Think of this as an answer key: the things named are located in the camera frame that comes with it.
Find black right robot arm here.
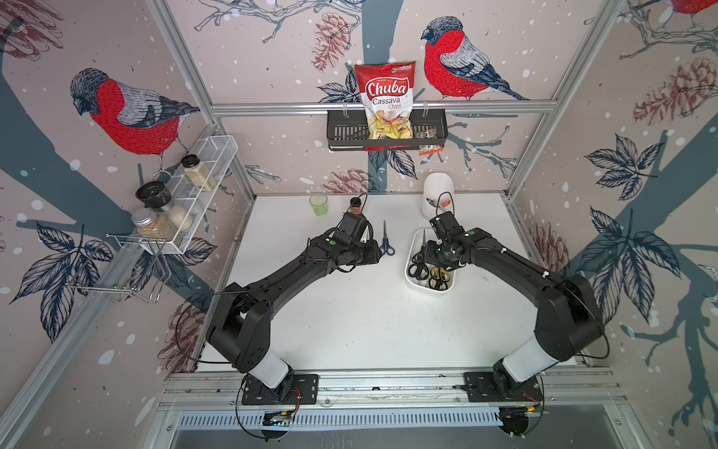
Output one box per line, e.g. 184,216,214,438
426,222,605,398

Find white wire spice shelf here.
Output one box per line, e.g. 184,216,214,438
105,134,239,256

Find black wire wall basket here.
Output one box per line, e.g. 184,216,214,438
326,110,448,151

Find blue handled scissors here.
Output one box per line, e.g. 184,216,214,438
380,221,396,256

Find yellow handled scissors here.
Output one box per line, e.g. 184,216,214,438
428,267,452,291

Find small snack packet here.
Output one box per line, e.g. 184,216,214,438
419,128,443,157

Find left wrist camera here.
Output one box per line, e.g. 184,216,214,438
333,211,369,245

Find white round container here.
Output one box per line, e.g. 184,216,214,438
421,172,454,220

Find black grinder jar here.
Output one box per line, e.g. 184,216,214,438
136,181,194,232

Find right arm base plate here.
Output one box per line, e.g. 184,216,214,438
459,370,544,403

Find spice jar silver lid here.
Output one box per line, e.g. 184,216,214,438
131,209,177,241

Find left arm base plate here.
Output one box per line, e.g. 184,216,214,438
241,372,319,406

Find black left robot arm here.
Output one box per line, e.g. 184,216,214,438
205,232,383,397

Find brown spice bottle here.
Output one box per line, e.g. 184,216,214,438
349,196,363,215

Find red Chuba chips bag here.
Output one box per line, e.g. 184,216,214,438
355,62,415,140

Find green plastic cup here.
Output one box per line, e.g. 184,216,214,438
309,193,328,216

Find white plastic storage box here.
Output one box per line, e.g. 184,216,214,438
405,228,454,296

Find spice jar black lid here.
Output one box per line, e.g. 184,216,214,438
181,155,216,193

